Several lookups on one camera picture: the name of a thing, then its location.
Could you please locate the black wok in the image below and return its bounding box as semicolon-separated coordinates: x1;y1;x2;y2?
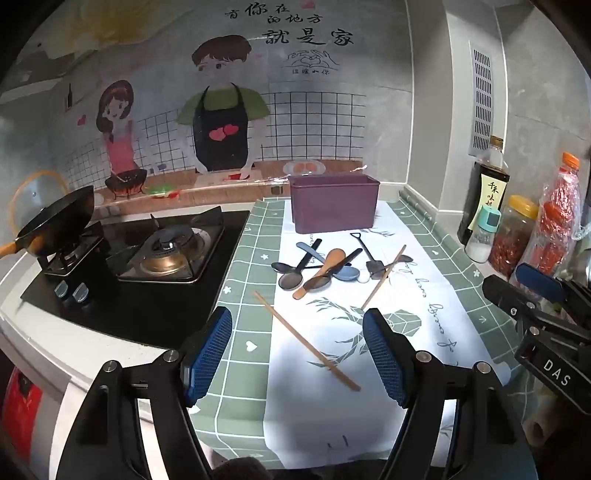
1;185;94;258

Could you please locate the dark metal spoon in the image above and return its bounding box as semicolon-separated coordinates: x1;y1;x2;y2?
271;262;325;274

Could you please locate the white green patterned table mat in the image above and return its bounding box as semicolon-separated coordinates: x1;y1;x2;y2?
190;196;537;469

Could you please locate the yellow lid chili jar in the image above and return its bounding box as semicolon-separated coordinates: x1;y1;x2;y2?
489;195;538;278

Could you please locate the black gas stove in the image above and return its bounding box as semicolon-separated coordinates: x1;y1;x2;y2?
21;207;249;348

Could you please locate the blue plastic spoon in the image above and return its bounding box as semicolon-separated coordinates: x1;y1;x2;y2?
297;242;360;282

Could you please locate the black handled dark spoon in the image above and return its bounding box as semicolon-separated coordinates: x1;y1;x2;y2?
279;253;312;291

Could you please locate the grey metal shovel spoon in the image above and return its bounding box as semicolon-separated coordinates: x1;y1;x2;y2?
349;232;386;280

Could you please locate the purple plastic utensil bin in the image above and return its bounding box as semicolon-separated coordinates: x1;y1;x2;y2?
290;173;380;234

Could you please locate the wooden rice paddle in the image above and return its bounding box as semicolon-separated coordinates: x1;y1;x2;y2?
293;248;346;300

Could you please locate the teal capped salt shaker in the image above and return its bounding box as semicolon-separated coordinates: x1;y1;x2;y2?
465;205;501;264

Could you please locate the dark soy sauce bottle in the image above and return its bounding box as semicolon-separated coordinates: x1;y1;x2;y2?
457;135;510;246

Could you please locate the glass pot lid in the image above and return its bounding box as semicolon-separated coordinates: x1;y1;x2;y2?
8;170;69;234

